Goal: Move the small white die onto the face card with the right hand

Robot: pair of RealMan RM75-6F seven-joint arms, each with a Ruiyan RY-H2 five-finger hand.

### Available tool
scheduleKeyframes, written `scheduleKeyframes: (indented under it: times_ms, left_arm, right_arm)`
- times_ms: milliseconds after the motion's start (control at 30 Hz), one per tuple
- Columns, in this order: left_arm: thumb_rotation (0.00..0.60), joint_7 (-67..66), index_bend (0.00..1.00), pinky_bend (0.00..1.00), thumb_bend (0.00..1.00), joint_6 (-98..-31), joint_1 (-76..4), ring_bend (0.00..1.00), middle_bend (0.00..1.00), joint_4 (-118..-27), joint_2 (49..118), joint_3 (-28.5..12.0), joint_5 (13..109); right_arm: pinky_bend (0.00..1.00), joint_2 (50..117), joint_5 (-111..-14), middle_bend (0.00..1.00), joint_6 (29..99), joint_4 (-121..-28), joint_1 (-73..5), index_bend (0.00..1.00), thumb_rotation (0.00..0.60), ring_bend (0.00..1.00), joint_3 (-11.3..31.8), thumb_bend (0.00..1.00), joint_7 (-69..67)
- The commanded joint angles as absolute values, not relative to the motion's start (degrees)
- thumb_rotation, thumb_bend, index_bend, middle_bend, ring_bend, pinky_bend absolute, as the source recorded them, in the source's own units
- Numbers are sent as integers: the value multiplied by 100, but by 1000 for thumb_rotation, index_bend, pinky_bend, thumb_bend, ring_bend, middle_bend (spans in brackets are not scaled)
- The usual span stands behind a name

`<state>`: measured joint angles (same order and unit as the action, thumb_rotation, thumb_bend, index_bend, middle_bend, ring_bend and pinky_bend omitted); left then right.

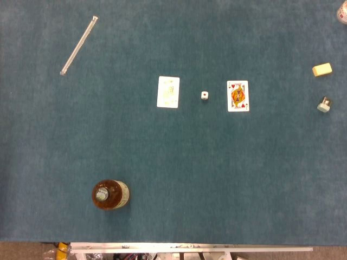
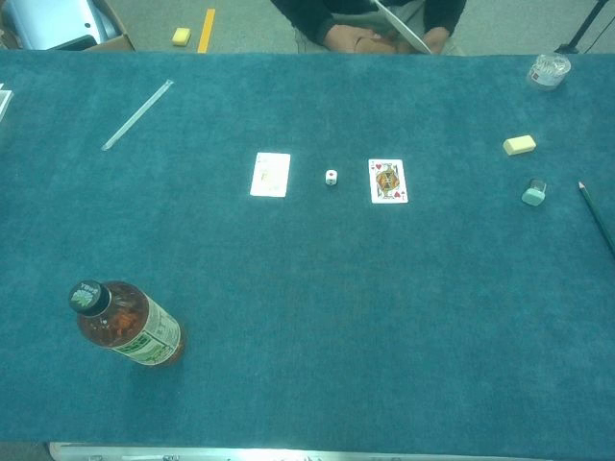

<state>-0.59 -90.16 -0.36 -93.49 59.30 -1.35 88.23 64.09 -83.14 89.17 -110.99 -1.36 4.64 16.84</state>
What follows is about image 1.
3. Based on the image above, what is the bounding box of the faded king playing card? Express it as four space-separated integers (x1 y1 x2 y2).
156 76 181 109

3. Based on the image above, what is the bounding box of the jack of hearts playing card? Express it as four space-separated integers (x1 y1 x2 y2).
227 80 250 113

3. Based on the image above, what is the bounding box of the teal felt table cover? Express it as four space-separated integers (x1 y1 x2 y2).
0 0 347 246

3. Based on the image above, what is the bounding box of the amber tea bottle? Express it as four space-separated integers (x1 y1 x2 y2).
91 179 131 211

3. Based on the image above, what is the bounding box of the clear plastic rod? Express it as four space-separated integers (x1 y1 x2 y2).
60 15 99 76

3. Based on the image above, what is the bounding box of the small grey white clip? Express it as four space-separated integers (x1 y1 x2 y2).
317 96 333 113

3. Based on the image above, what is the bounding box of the yellow rectangular eraser block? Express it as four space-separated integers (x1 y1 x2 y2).
312 62 333 77

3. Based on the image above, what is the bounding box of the yellow plastic object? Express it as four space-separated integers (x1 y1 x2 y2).
56 242 70 260

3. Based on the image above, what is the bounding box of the clear plastic container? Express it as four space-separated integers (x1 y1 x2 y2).
336 0 347 25

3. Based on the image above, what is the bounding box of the white metal frame rail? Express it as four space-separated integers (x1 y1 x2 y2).
69 242 314 260

